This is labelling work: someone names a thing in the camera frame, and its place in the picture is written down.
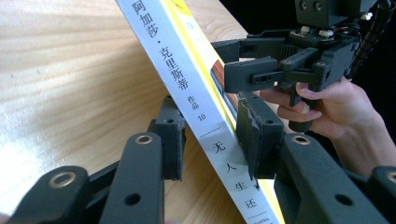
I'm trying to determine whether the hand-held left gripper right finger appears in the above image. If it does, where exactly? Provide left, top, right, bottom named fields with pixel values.
left=235, top=91, right=286, bottom=181

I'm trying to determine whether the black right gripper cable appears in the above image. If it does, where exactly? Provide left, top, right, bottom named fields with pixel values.
left=347, top=0, right=394, bottom=80

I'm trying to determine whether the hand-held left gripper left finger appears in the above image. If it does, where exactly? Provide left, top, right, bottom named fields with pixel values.
left=147, top=94, right=187, bottom=182

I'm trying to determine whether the yellow book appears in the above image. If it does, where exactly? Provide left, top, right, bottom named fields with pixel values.
left=115, top=0, right=286, bottom=224

